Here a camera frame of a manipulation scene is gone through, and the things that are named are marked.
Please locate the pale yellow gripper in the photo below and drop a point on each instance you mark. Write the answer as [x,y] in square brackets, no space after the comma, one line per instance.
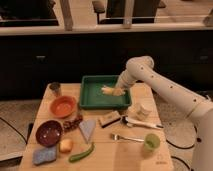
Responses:
[118,92]

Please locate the yellow banana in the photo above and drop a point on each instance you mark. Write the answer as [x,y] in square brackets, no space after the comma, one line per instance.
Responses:
[107,90]

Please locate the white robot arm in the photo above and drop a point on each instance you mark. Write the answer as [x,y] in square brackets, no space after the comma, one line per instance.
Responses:
[194,106]

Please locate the green plastic tray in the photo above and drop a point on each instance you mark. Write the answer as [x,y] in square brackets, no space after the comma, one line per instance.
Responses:
[91,96]

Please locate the black-edged scrub brush block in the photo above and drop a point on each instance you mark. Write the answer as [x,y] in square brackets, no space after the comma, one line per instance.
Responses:
[109,118]

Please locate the silver fork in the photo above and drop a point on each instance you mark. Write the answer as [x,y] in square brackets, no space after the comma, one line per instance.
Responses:
[117,137]

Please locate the grey triangular cloth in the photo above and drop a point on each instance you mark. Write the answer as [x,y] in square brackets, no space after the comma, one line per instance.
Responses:
[87,127]

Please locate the orange bowl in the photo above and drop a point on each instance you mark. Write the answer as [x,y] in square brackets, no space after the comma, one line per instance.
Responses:
[63,106]

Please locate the green cup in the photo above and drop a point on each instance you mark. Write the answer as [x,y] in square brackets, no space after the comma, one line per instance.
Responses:
[152,142]

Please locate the brown grape bunch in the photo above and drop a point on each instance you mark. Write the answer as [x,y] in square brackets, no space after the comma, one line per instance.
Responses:
[72,125]

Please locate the small dark metal cup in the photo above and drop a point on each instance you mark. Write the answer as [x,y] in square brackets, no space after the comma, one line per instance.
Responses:
[55,87]

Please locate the small yellow apple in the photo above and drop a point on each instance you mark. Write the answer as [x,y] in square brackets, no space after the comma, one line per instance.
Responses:
[66,145]

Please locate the green chili pepper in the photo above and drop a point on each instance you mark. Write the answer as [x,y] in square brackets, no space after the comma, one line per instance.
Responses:
[80,156]

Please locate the dark maroon bowl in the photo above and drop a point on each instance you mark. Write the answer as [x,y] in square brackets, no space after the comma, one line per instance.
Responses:
[49,133]

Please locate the blue sponge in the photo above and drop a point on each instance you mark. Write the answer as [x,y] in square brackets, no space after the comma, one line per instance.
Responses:
[44,155]

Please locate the white-handled kitchen tool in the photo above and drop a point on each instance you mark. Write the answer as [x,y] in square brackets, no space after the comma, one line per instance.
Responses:
[132,122]

